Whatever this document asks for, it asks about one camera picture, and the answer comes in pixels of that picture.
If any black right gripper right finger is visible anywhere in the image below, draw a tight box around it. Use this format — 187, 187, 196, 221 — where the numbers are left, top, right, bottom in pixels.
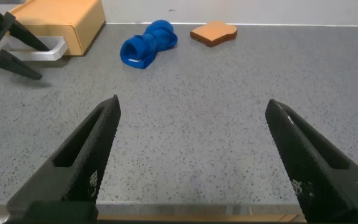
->
265, 98, 358, 223

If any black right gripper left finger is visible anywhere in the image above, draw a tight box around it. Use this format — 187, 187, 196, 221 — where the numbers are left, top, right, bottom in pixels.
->
6, 95, 122, 223

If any yellow drawer with white handle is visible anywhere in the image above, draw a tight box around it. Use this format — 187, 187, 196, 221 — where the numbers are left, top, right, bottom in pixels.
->
0, 14, 84, 62

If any yellow drawer cabinet housing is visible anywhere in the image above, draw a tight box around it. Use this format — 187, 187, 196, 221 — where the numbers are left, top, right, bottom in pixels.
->
9, 0, 106, 57

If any blue rolled cloth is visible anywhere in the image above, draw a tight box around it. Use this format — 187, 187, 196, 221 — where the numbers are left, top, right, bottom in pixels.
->
119, 19, 178, 70

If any brown toast slice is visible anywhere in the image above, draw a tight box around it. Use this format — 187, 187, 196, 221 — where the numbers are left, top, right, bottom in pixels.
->
190, 21, 239, 48

